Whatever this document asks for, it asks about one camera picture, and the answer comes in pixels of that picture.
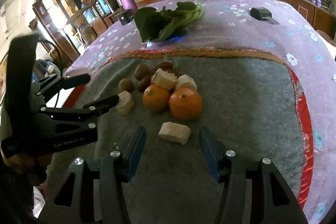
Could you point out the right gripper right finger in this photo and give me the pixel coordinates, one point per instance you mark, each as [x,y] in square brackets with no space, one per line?
[229,169]

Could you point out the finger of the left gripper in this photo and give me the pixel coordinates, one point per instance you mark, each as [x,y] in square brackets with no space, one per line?
[54,83]
[88,111]

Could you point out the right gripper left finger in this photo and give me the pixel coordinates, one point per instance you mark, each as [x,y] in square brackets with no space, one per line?
[117,168]

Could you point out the dark red date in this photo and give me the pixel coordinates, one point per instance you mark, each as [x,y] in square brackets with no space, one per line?
[164,66]

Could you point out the brown kiwi fruit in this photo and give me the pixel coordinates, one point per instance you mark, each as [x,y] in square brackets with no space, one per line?
[126,85]
[141,71]

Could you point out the grey felt mat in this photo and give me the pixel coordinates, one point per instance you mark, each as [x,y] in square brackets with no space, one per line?
[248,104]

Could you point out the small orange mandarin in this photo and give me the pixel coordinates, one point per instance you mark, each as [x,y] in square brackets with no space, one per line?
[156,98]

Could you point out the orange mandarin middle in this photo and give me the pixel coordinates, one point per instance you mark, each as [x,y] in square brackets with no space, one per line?
[186,104]

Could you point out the black mug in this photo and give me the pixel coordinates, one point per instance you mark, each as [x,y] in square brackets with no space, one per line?
[125,17]

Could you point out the green leafy vegetable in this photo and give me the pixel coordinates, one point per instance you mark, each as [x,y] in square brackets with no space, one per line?
[166,24]

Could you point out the purple floral tablecloth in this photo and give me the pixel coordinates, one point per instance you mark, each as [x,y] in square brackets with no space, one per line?
[227,24]

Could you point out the small black device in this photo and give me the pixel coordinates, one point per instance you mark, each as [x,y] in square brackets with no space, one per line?
[262,14]

